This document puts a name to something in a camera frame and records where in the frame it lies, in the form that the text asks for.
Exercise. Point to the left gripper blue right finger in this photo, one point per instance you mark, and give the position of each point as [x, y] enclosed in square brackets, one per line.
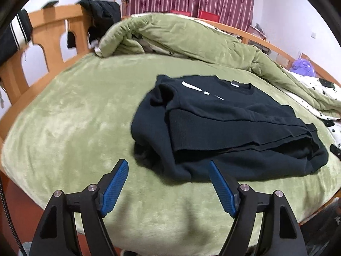
[280, 233]

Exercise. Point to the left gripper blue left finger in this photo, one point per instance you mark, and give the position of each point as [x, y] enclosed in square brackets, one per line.
[56, 233]

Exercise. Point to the black sweatshirt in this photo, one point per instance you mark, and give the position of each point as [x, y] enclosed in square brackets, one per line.
[186, 122]

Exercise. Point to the green plush bed sheet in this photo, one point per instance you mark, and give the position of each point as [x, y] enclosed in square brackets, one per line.
[76, 130]

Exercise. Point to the white floral quilt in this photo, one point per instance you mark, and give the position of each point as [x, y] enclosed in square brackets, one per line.
[323, 102]

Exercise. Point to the purple plush toy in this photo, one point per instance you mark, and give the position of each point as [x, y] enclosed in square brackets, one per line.
[303, 67]

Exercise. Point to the striped black white garment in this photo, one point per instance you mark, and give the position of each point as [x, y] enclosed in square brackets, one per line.
[16, 36]

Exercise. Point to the clutter of boxes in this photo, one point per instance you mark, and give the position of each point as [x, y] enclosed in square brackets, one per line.
[256, 32]

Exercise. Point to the green folded quilt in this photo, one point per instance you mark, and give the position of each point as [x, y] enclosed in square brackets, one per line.
[180, 39]

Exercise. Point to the black jacket on headboard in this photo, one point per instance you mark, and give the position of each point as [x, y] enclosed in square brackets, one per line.
[103, 14]

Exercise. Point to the left red chair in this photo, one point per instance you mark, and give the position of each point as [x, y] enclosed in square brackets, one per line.
[178, 12]

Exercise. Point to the wooden coat rack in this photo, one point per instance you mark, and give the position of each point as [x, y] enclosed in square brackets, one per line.
[121, 1]

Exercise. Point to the wooden bed frame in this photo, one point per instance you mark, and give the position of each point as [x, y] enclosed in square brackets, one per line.
[61, 34]

